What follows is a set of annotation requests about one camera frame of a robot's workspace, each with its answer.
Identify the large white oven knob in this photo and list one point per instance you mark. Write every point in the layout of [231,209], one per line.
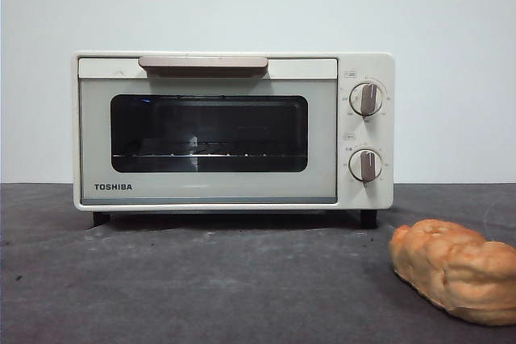
[366,98]

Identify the golden bread loaf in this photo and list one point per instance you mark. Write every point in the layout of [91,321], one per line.
[451,271]

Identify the small white oven knob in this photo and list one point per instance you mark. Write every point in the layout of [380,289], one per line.
[365,164]

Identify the white Toshiba toaster oven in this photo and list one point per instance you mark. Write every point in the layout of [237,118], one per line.
[364,134]

